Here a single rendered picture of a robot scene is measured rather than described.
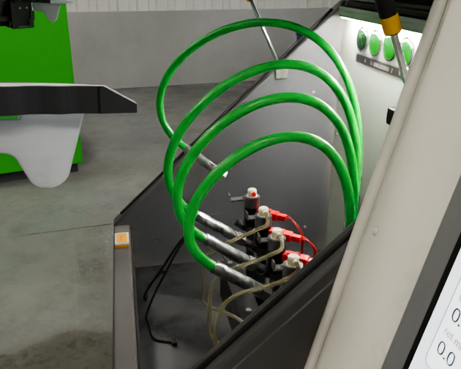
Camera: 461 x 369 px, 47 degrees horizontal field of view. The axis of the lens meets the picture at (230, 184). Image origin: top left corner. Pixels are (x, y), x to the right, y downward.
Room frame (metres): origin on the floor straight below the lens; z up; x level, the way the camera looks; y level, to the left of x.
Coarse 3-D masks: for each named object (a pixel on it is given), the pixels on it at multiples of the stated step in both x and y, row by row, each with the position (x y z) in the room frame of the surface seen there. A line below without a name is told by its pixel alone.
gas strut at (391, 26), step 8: (376, 0) 0.56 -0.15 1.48; (384, 0) 0.55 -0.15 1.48; (392, 0) 0.56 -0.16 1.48; (384, 8) 0.56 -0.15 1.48; (392, 8) 0.56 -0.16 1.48; (384, 16) 0.56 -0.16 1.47; (392, 16) 0.56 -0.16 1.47; (384, 24) 0.56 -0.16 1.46; (392, 24) 0.56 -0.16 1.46; (400, 24) 0.56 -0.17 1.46; (384, 32) 0.56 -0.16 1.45; (392, 32) 0.56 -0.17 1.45; (392, 40) 0.57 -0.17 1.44; (400, 48) 0.57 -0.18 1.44; (400, 56) 0.57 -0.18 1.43; (400, 64) 0.57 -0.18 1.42; (400, 72) 0.57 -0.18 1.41
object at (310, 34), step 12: (228, 24) 0.95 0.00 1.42; (240, 24) 0.94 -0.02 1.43; (252, 24) 0.94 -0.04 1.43; (264, 24) 0.93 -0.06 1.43; (276, 24) 0.93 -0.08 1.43; (288, 24) 0.92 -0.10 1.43; (204, 36) 0.95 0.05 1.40; (216, 36) 0.95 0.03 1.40; (312, 36) 0.92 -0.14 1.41; (192, 48) 0.95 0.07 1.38; (324, 48) 0.91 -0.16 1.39; (180, 60) 0.96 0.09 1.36; (336, 60) 0.91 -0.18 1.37; (168, 72) 0.96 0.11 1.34; (348, 72) 0.91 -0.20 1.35; (348, 84) 0.90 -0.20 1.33; (360, 120) 0.90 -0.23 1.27; (168, 132) 0.96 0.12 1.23; (360, 132) 0.90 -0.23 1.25; (180, 144) 0.96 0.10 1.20; (360, 144) 0.90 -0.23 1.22
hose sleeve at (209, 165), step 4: (188, 144) 0.97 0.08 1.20; (184, 148) 0.96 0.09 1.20; (188, 148) 0.96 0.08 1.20; (184, 152) 0.96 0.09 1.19; (200, 156) 0.95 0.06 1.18; (204, 156) 0.96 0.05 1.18; (196, 160) 0.95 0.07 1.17; (200, 160) 0.95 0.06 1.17; (204, 160) 0.95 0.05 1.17; (208, 160) 0.95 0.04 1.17; (200, 164) 0.95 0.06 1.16; (204, 164) 0.95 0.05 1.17; (208, 164) 0.95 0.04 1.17; (212, 164) 0.95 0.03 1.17; (208, 168) 0.95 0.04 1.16; (212, 168) 0.95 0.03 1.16
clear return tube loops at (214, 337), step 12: (228, 240) 0.73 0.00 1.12; (276, 252) 0.67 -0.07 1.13; (240, 264) 0.65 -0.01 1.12; (204, 276) 0.72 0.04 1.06; (288, 276) 0.60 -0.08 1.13; (204, 288) 0.72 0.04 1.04; (252, 288) 0.59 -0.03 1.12; (264, 288) 0.59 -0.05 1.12; (228, 300) 0.58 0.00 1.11; (228, 312) 0.69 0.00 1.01; (216, 324) 0.58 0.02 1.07; (216, 336) 0.58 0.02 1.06
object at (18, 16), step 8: (8, 0) 1.28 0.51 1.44; (16, 0) 1.28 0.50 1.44; (0, 8) 1.27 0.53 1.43; (8, 8) 1.28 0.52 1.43; (16, 8) 1.28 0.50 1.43; (24, 8) 1.30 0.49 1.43; (0, 16) 1.27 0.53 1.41; (8, 16) 1.28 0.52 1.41; (16, 16) 1.28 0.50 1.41; (24, 16) 1.30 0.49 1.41; (32, 16) 1.31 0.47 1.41; (0, 24) 1.29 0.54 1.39; (8, 24) 1.29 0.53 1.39; (16, 24) 1.28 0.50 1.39; (24, 24) 1.30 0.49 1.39; (32, 24) 1.31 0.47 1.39
